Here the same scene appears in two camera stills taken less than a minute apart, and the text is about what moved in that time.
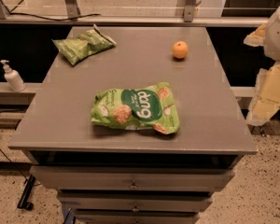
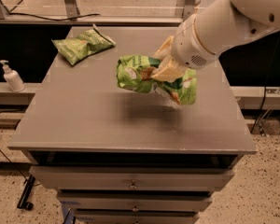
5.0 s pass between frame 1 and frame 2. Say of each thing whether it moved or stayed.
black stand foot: stayed
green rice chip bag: moved
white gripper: moved
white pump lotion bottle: stayed
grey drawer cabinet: stayed
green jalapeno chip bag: stayed
